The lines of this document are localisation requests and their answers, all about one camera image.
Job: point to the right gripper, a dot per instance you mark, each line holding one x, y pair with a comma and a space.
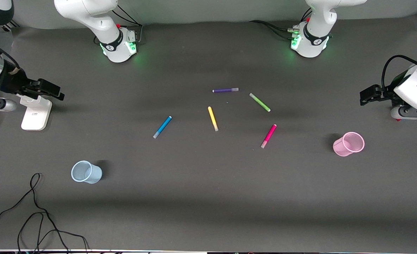
16, 83

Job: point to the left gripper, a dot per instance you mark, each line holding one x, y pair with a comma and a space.
387, 92

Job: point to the pink marker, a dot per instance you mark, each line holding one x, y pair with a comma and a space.
269, 135

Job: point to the blue marker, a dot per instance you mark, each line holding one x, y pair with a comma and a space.
163, 126

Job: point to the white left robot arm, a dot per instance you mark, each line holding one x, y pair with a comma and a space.
317, 21

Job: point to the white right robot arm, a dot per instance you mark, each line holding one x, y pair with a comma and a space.
88, 14

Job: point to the white stand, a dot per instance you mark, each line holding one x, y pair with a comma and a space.
35, 113

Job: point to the pink mesh cup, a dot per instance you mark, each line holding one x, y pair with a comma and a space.
342, 148

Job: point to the light blue cup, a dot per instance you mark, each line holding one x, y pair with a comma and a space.
93, 174

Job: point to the green marker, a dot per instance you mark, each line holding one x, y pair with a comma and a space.
259, 102

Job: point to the purple marker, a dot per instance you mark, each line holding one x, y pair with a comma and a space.
224, 90

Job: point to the yellow marker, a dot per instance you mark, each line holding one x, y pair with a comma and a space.
212, 118

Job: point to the aluminium frame rail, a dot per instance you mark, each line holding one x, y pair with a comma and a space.
10, 25

